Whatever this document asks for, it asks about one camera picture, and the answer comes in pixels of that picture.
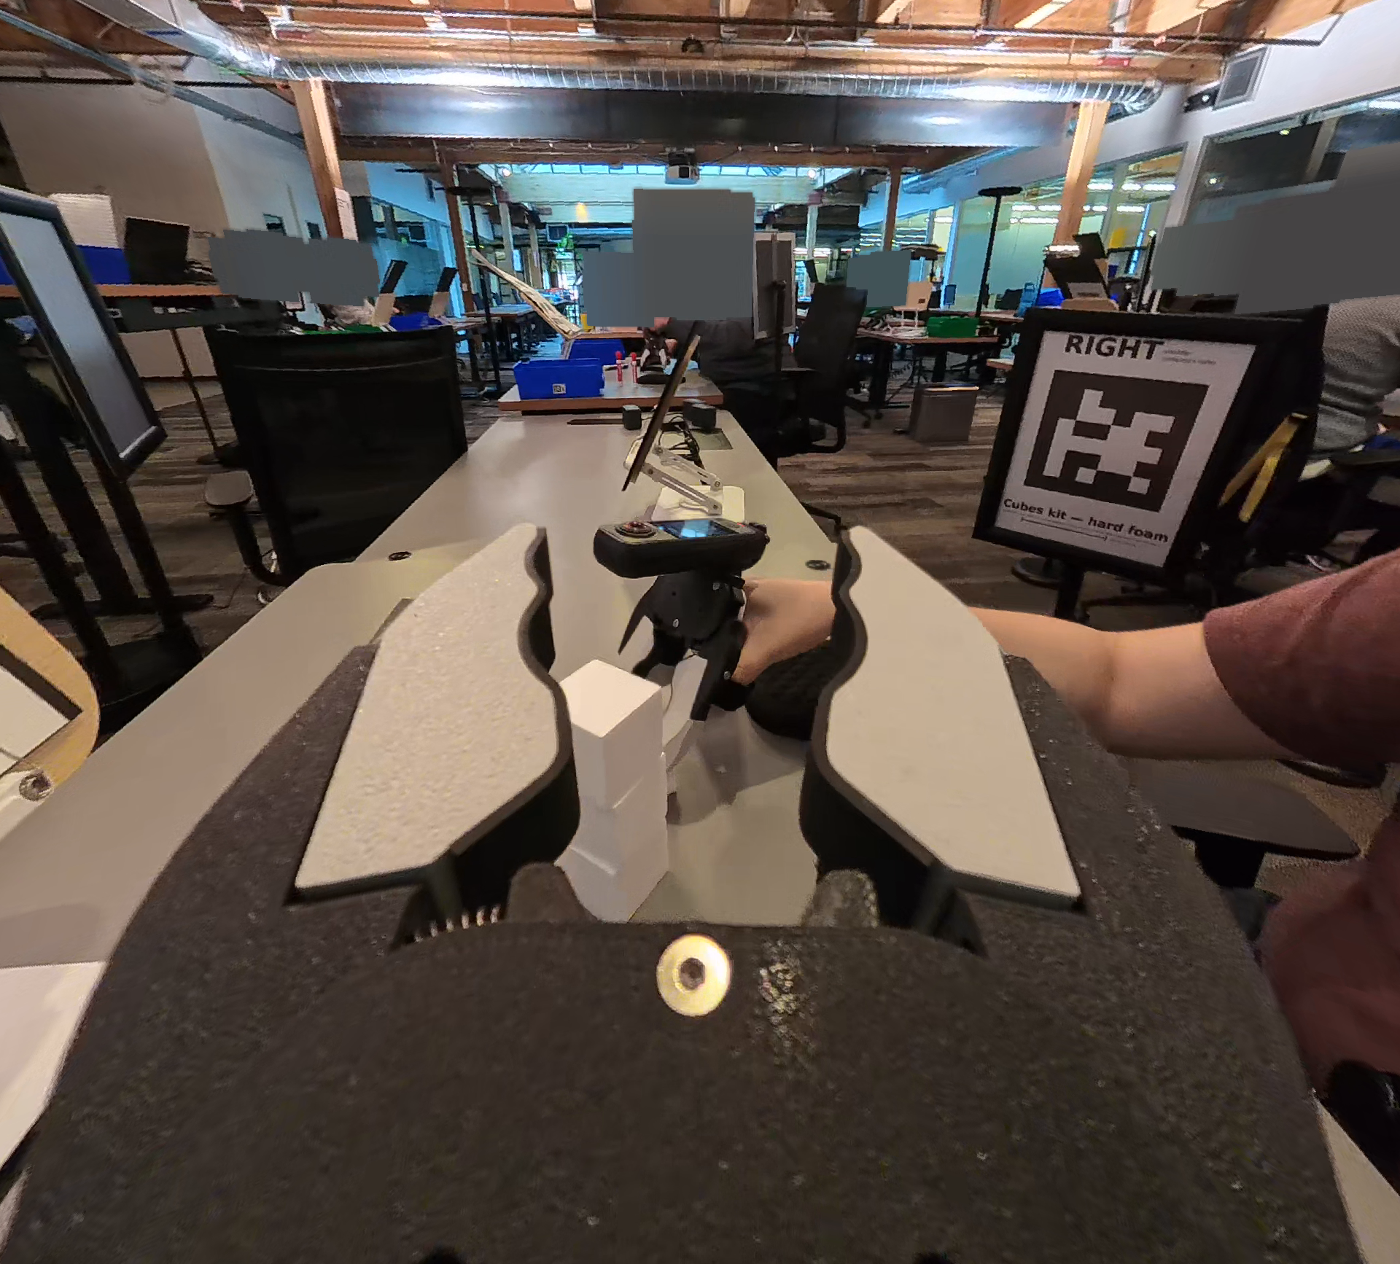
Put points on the white ceiling projector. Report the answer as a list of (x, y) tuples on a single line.
[(682, 166)]

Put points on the tan board on clear stand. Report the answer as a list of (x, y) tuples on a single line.
[(663, 411)]

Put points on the grey trash bin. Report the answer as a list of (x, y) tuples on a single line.
[(943, 417)]

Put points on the person's right forearm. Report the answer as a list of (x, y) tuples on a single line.
[(1095, 673)]

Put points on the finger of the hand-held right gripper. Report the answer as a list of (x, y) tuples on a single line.
[(717, 683), (648, 653)]

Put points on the silver ceiling air duct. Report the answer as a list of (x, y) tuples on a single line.
[(657, 71)]

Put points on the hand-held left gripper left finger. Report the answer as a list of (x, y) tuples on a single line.
[(438, 749)]

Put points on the printed instruction sheet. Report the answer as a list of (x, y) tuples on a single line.
[(23, 717)]

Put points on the framed marker sign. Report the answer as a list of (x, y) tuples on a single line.
[(1127, 433)]

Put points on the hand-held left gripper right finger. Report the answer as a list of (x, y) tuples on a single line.
[(941, 749)]

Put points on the blue plastic bin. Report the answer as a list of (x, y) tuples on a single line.
[(558, 380)]

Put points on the person's right hand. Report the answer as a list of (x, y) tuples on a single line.
[(794, 618)]

